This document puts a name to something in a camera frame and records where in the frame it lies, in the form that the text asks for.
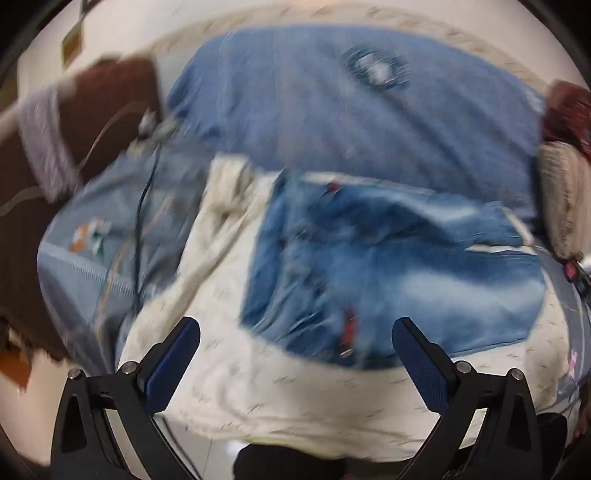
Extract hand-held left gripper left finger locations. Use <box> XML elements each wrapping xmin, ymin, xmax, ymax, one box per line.
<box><xmin>50</xmin><ymin>316</ymin><xmax>201</xmax><ymax>480</ymax></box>

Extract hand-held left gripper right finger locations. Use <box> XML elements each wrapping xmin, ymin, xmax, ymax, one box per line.
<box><xmin>391</xmin><ymin>316</ymin><xmax>542</xmax><ymax>480</ymax></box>

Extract blue denim pants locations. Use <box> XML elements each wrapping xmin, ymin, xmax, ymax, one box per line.
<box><xmin>239</xmin><ymin>170</ymin><xmax>548</xmax><ymax>371</ymax></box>

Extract dark cloth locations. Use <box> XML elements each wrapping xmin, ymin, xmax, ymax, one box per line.
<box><xmin>233</xmin><ymin>444</ymin><xmax>348</xmax><ymax>480</ymax></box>

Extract brown blanket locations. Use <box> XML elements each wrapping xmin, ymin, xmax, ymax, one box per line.
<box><xmin>0</xmin><ymin>58</ymin><xmax>163</xmax><ymax>361</ymax></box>

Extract beige striped pillow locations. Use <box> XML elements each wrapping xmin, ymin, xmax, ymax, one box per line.
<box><xmin>537</xmin><ymin>140</ymin><xmax>591</xmax><ymax>260</ymax></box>

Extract white charger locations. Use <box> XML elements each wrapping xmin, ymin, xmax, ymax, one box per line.
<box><xmin>137</xmin><ymin>110</ymin><xmax>177</xmax><ymax>145</ymax></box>

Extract lavender cloth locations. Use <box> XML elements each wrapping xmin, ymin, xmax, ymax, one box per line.
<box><xmin>17</xmin><ymin>85</ymin><xmax>85</xmax><ymax>202</ymax></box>

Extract blue bed cover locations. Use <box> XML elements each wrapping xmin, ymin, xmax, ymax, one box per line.
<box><xmin>166</xmin><ymin>25</ymin><xmax>548</xmax><ymax>232</ymax></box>

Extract black cable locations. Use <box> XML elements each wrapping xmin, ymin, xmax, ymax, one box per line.
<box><xmin>133</xmin><ymin>142</ymin><xmax>163</xmax><ymax>311</ymax></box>

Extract power strip with red switch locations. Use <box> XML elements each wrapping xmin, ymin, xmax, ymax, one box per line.
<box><xmin>560</xmin><ymin>257</ymin><xmax>591</xmax><ymax>295</ymax></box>

